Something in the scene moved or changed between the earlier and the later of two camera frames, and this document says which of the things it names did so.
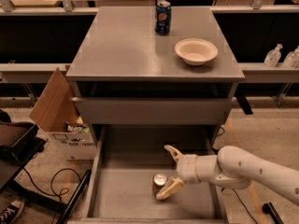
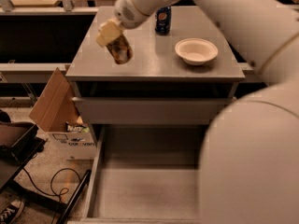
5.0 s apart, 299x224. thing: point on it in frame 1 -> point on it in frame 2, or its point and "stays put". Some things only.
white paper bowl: (195, 51) stays put
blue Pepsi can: (163, 18) stays put
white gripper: (187, 168) -> (132, 15)
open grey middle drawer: (127, 161) stays put
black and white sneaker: (11, 213) stays put
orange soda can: (160, 180) -> (121, 49)
